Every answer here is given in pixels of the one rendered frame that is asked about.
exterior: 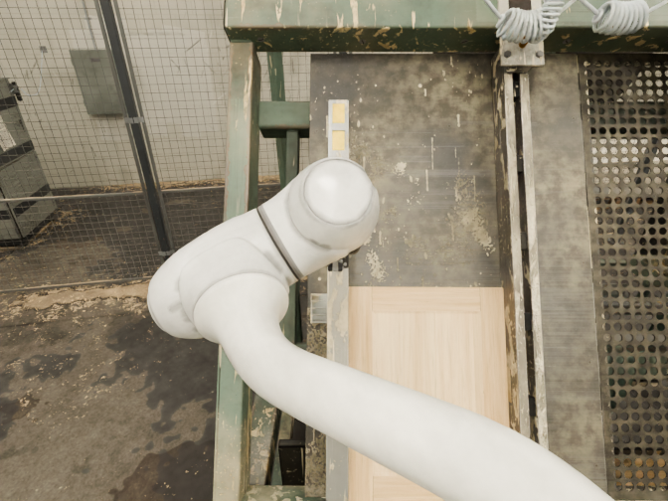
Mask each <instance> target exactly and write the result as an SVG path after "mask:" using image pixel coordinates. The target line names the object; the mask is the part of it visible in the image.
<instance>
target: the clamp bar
mask: <svg viewBox="0 0 668 501"><path fill-rule="evenodd" d="M550 1H552V2H550ZM561 1H564V0H544V4H543V5H542V6H543V8H542V9H541V10H542V11H551V13H541V16H547V17H548V16H549V17H553V18H554V19H549V17H548V19H545V18H543V17H542V18H543V19H542V21H543V25H544V28H543V35H544V36H542V39H541V40H540V41H539V42H538V41H537V39H535V41H534V42H533V43H531V44H530V43H528V42H527V43H526V44H521V43H519V44H515V43H514V41H513V42H512V43H508V41H507V40H505V41H502V37H501V38H499V41H500V48H499V50H498V51H497V53H496V54H495V55H494V57H493V58H492V60H491V70H492V92H493V115H494V139H495V162H496V185H497V208H498V232H499V254H500V277H501V287H503V290H504V313H505V336H506V358H507V367H510V378H511V401H512V404H511V403H510V402H508V404H509V426H510V428H511V429H513V430H515V431H517V432H518V433H520V434H522V435H524V436H526V437H528V438H529V439H531V440H533V441H534V442H536V443H538V444H539V445H541V446H543V447H544V448H546V449H547V450H549V445H548V427H547V409H546V390H545V372H544V353H543V335H542V316H541V298H540V279H539V262H538V243H537V225H536V207H535V188H534V170H533V151H532V133H531V114H530V97H529V78H528V70H529V69H530V68H531V67H542V66H543V65H544V64H545V60H544V43H543V41H544V40H545V38H546V37H545V35H546V34H549V35H550V33H551V32H552V30H551V29H552V28H554V27H555V26H556V22H557V21H558V20H559V18H558V17H559V16H560V15H561V13H560V12H556V11H562V10H563V8H562V7H553V6H563V5H564V4H565V3H564V2H561ZM548 5H550V6H548ZM544 7H546V8H544ZM544 22H546V23H549V26H547V25H545V23H544ZM550 23H555V25H551V24H550ZM545 29H550V31H549V32H546V31H545Z"/></svg>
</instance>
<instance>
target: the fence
mask: <svg viewBox="0 0 668 501"><path fill-rule="evenodd" d="M333 103H344V104H345V123H332V118H333ZM332 131H345V150H332ZM328 157H342V158H346V159H349V100H329V110H328ZM327 359H328V360H331V361H334V362H337V363H339V364H342V365H345V366H348V367H349V266H348V268H343V270H342V271H328V269H327ZM326 501H348V446H346V445H344V444H342V443H341V442H339V441H337V440H335V439H333V438H331V437H330V436H328V435H326Z"/></svg>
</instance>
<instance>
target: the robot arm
mask: <svg viewBox="0 0 668 501"><path fill-rule="evenodd" d="M379 211H380V205H379V195H378V191H377V189H376V188H375V187H374V186H373V184H372V182H371V181H370V179H369V177H368V176H367V173H366V171H365V169H364V168H363V167H362V166H361V165H359V164H358V163H356V162H354V161H352V160H349V159H346V158H342V157H328V158H324V159H321V160H318V161H316V162H314V163H312V164H310V165H309V166H308V167H306V168H305V169H304V170H302V171H301V172H300V173H299V174H298V175H297V176H296V178H294V179H293V180H292V181H291V182H290V183H289V184H288V185H287V186H286V187H285V188H284V189H283V190H282V191H280V192H279V193H278V194H277V195H275V196H274V197H273V198H271V199H270V200H268V201H267V202H265V203H264V204H262V205H261V206H259V207H257V208H255V209H253V210H251V211H249V212H247V213H245V214H242V215H240V216H237V217H234V218H232V219H230V220H228V221H226V222H224V223H222V224H220V225H218V226H216V227H214V228H212V229H211V230H209V231H207V232H206V233H204V234H202V235H200V236H199V237H197V238H196V239H194V240H193V241H191V242H190V243H188V244H187V245H185V246H184V247H182V248H181V249H179V250H178V251H176V252H175V253H174V254H173V255H172V256H170V257H169V258H168V259H167V260H166V261H165V262H164V263H163V264H162V265H161V266H160V268H159V269H158V270H157V271H156V273H155V274H154V276H153V277H152V279H151V281H150V283H149V287H148V294H147V304H148V308H149V311H150V314H151V316H152V318H153V320H154V321H155V323H156V324H157V325H158V326H159V327H160V328H161V329H162V330H163V331H165V332H167V333H168V334H170V335H171V336H174V337H178V338H185V339H199V338H206V339H207V340H209V341H212V342H215V343H219V344H221V345H222V347H223V349H224V351H225V353H226V355H227V357H228V358H229V360H230V362H231V363H232V365H233V367H234V368H235V370H236V371H237V373H238V374H239V375H240V377H241V378H242V379H243V380H244V381H245V383H246V384H247V385H248V386H249V387H250V388H251V389H252V390H253V391H255V392H256V393H257V394H258V395H259V396H261V397H262V398H263V399H265V400H266V401H268V402H269V403H270V404H272V405H274V406H275V407H277V408H278V409H280V410H282V411H283V412H285V413H287V414H289V415H291V416H292V417H294V418H297V419H298V420H300V421H302V422H304V423H306V424H308V425H309V426H311V427H313V428H315V429H317V430H319V431H320V432H322V433H324V434H326V435H328V436H330V437H331V438H333V439H335V440H337V441H339V442H341V443H342V444H344V445H346V446H348V447H350V448H352V449H353V450H355V451H357V452H359V453H361V454H363V455H364V456H366V457H368V458H370V459H372V460H374V461H375V462H377V463H379V464H381V465H383V466H385V467H386V468H388V469H390V470H392V471H394V472H396V473H397V474H399V475H401V476H403V477H404V478H406V479H407V480H409V481H411V482H413V483H415V484H417V485H418V486H420V487H422V488H424V489H426V490H427V491H429V492H431V493H433V494H435V495H436V496H438V497H440V498H441V499H443V500H445V501H614V500H613V499H612V498H611V497H610V496H608V495H607V494H606V493H605V492H604V491H602V490H601V489H600V488H599V487H598V486H596V485H595V484H594V483H592V482H591V481H590V480H589V479H587V478H586V477H585V476H584V475H582V474H581V473H580V472H578V471H577V470H575V469H574V468H573V467H571V466H570V465H569V464H567V463H566V462H564V461H563V460H562V459H560V458H559V457H557V456H556V455H554V454H553V453H551V452H550V451H548V450H547V449H546V448H544V447H543V446H541V445H539V444H538V443H536V442H534V441H533V440H531V439H529V438H528V437H526V436H524V435H522V434H520V433H518V432H517V431H515V430H513V429H511V428H509V427H507V426H505V425H503V424H501V423H498V422H496V421H494V420H492V419H490V418H488V417H484V416H482V415H480V414H477V413H475V412H472V411H470V410H467V409H465V408H462V407H459V406H456V405H454V404H451V403H448V402H445V401H443V400H440V399H437V398H435V397H432V396H429V395H426V394H423V393H421V392H418V391H415V390H412V389H409V388H407V387H404V386H401V385H398V384H395V383H393V382H390V381H387V380H384V379H381V378H379V377H376V376H373V375H370V374H367V373H365V372H362V371H359V370H356V369H353V368H351V367H348V366H345V365H342V364H339V363H337V362H334V361H331V360H328V359H326V358H323V357H320V356H317V355H315V354H312V353H310V352H307V351H305V350H303V349H301V348H299V347H297V346H295V345H293V344H292V343H291V342H289V341H288V340H287V339H286V338H285V336H284V335H283V333H282V332H281V330H280V326H279V322H280V321H281V320H282V318H283V317H284V315H285V313H286V311H287V308H288V293H289V286H290V285H291V284H293V283H295V282H296V281H298V280H299V279H301V278H303V277H304V276H306V275H308V274H310V273H312V272H314V271H315V270H317V269H319V268H321V267H323V266H325V265H327V264H328V266H327V269H328V271H342V270H343V265H342V258H343V257H345V256H346V255H347V254H348V253H349V252H350V251H353V250H355V249H357V248H358V247H360V246H361V245H362V244H363V243H364V242H365V241H366V240H367V239H368V238H369V237H370V235H371V234H372V232H373V231H374V229H375V227H376V224H377V221H378V218H379Z"/></svg>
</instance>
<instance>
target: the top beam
mask: <svg viewBox="0 0 668 501"><path fill-rule="evenodd" d="M593 16H594V14H593V13H592V12H591V11H590V9H588V8H587V7H586V6H585V5H584V4H583V3H581V2H580V1H579V0H577V1H576V2H574V3H573V4H572V5H571V6H570V7H568V8H567V9H566V10H565V11H564V12H562V13H561V15H560V16H559V17H558V18H559V20H558V21H557V22H556V26H555V30H554V31H553V32H552V33H551V34H550V35H549V36H548V37H547V38H546V39H545V40H544V41H543V43H544V52H668V3H666V4H665V5H663V6H661V7H659V8H657V9H656V10H654V11H652V12H650V13H649V18H648V22H647V23H646V25H645V26H644V27H642V28H641V29H639V30H638V31H637V32H636V33H634V34H628V35H621V36H617V35H615V36H610V35H605V34H599V33H594V32H593V30H592V18H593ZM498 21H499V20H498V18H497V17H496V16H495V14H494V13H493V12H492V10H491V9H490V8H489V7H488V5H487V4H486V3H485V2H484V0H225V1H224V29H225V32H226V34H227V36H228V39H229V41H230V42H231V40H251V41H252V42H253V43H256V46H257V49H258V51H259V52H497V51H498V50H499V48H500V41H499V38H497V37H496V33H497V30H498V29H497V28H496V24H497V23H498Z"/></svg>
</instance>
